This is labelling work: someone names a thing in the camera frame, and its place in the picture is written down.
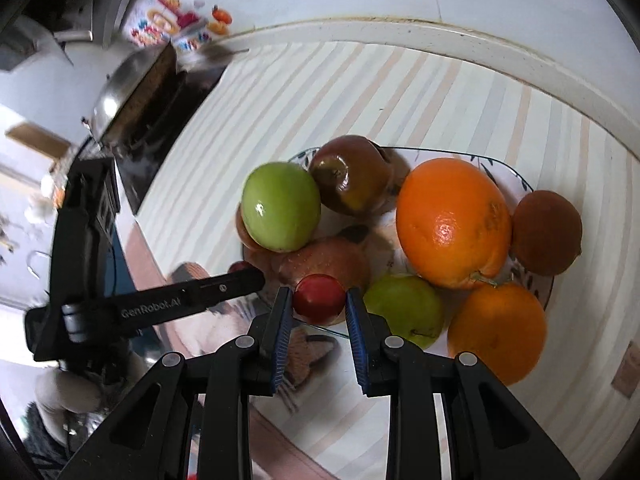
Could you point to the oval patterned plate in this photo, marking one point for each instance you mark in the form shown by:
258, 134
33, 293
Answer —
505, 172

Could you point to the black range hood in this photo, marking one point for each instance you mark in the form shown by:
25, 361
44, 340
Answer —
75, 0

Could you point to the black glass stove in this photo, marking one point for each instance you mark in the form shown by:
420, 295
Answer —
155, 160

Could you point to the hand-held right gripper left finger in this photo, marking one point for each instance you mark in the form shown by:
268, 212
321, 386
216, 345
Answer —
281, 340

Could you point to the small orange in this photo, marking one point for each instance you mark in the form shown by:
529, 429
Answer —
495, 332
547, 232

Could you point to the steel wok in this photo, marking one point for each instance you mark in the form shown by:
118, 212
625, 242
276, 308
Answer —
125, 90

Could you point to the brown label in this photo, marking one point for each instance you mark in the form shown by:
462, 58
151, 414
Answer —
625, 375

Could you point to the red apple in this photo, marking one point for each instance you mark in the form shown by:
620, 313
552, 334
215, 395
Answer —
350, 175
325, 260

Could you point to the large orange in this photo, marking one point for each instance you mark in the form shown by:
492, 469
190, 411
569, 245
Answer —
450, 220

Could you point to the person's dark fuzzy clothing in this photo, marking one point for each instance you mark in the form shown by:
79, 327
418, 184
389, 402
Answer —
50, 440

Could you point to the person's left forearm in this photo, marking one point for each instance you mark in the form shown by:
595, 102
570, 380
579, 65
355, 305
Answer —
65, 390

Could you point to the green apple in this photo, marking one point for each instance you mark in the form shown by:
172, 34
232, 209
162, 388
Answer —
405, 307
280, 205

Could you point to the colourful wall sticker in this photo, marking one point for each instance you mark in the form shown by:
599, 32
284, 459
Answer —
165, 25

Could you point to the striped cat print mat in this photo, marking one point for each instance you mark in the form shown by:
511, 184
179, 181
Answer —
300, 100

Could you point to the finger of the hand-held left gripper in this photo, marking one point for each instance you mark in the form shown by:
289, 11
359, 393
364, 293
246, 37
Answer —
200, 297

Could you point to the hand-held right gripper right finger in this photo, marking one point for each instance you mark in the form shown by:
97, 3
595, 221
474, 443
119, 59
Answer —
357, 340

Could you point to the red cherry tomato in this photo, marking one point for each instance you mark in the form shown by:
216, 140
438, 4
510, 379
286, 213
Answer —
241, 266
319, 299

